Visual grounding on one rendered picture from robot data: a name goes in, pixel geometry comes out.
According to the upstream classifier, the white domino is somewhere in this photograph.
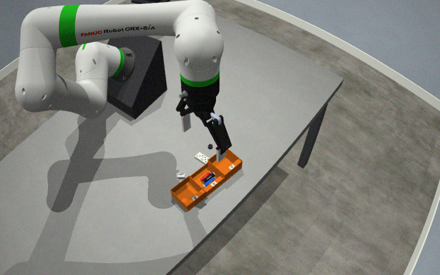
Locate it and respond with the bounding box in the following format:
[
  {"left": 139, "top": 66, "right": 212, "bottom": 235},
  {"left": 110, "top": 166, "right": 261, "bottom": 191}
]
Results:
[{"left": 195, "top": 152, "right": 209, "bottom": 164}]

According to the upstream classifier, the black battery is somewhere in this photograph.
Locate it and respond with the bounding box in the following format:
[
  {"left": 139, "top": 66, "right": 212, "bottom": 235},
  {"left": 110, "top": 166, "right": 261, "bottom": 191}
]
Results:
[{"left": 203, "top": 172, "right": 215, "bottom": 183}]

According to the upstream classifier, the orange rack of three bins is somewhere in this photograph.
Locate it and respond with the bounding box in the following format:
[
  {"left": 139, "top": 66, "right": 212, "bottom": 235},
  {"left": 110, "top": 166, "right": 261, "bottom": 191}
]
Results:
[{"left": 171, "top": 149, "right": 242, "bottom": 211}]

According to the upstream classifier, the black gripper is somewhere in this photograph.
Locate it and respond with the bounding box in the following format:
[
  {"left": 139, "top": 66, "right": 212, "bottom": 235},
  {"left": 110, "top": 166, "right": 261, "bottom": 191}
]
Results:
[{"left": 176, "top": 97, "right": 232, "bottom": 162}]

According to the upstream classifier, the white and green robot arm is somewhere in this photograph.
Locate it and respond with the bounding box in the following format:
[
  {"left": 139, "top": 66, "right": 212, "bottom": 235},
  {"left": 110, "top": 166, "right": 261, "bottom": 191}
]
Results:
[{"left": 15, "top": 0, "right": 224, "bottom": 119}]

